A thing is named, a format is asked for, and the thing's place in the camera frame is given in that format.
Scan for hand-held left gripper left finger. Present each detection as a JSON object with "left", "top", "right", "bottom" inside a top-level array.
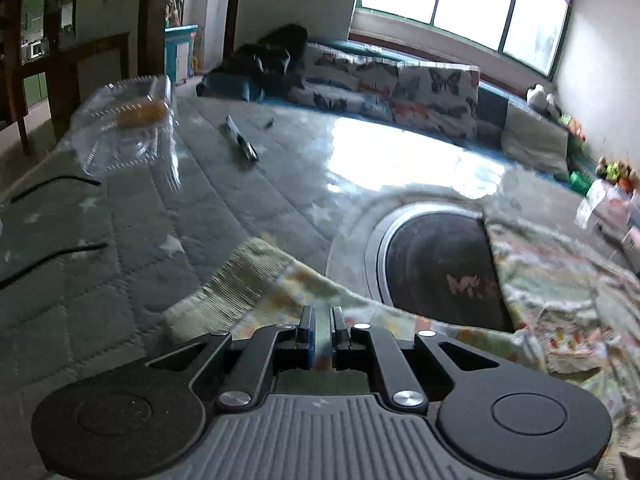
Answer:
[{"left": 146, "top": 305, "right": 318, "bottom": 412}]

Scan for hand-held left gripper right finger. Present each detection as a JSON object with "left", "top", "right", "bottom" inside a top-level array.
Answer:
[{"left": 329, "top": 306, "right": 502, "bottom": 412}]

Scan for patterned children's shirt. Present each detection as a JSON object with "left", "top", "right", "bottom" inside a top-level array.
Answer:
[{"left": 162, "top": 219, "right": 640, "bottom": 480}]

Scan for round black cooktop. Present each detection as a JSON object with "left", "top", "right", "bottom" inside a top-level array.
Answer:
[{"left": 367, "top": 202, "right": 516, "bottom": 333}]

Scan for long butterfly print cushion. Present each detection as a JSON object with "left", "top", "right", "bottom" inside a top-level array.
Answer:
[{"left": 287, "top": 72, "right": 401, "bottom": 123}]

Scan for large butterfly print cushion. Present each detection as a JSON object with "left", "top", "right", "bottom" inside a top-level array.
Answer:
[{"left": 390, "top": 62, "right": 481, "bottom": 142}]

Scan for clear plastic food container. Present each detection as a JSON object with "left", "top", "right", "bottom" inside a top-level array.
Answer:
[{"left": 70, "top": 74, "right": 183, "bottom": 193}]

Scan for small butterfly print cushion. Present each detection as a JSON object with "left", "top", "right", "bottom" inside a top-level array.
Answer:
[{"left": 302, "top": 42, "right": 403, "bottom": 86}]

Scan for yellow pastry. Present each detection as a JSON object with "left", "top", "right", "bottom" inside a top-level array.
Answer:
[{"left": 116, "top": 101, "right": 167, "bottom": 128}]

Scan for black bag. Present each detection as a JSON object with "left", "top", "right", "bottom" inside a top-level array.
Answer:
[{"left": 196, "top": 24, "right": 310, "bottom": 102}]

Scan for blue sofa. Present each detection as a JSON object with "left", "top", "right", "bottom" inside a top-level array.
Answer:
[{"left": 260, "top": 37, "right": 601, "bottom": 186}]

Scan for grey cushion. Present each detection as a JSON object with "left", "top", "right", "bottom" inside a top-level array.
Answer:
[{"left": 500, "top": 102, "right": 571, "bottom": 181}]

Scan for green plastic object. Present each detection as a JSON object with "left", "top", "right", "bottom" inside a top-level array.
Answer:
[{"left": 569, "top": 170, "right": 598, "bottom": 196}]

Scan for pink plastic tissue pack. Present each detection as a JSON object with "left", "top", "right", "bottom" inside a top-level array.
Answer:
[{"left": 575, "top": 180, "right": 640, "bottom": 250}]

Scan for blue plastic cabinet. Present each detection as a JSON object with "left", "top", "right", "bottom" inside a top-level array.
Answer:
[{"left": 165, "top": 24, "right": 200, "bottom": 83}]

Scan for white plush toy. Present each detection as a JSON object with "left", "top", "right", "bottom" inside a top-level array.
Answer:
[{"left": 526, "top": 84, "right": 563, "bottom": 118}]

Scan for colourful toys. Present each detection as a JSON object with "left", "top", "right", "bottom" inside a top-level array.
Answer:
[{"left": 597, "top": 156, "right": 640, "bottom": 192}]

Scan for dark wooden chair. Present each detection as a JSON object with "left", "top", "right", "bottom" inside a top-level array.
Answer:
[{"left": 50, "top": 32, "right": 131, "bottom": 133}]

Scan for green framed window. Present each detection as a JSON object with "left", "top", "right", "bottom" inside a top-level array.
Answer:
[{"left": 352, "top": 0, "right": 581, "bottom": 81}]

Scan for black cable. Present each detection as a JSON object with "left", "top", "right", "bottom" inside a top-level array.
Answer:
[
  {"left": 0, "top": 242, "right": 110, "bottom": 290},
  {"left": 10, "top": 175, "right": 103, "bottom": 204}
]

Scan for dark wooden door frame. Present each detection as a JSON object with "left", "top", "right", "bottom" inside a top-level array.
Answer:
[{"left": 139, "top": 0, "right": 246, "bottom": 81}]

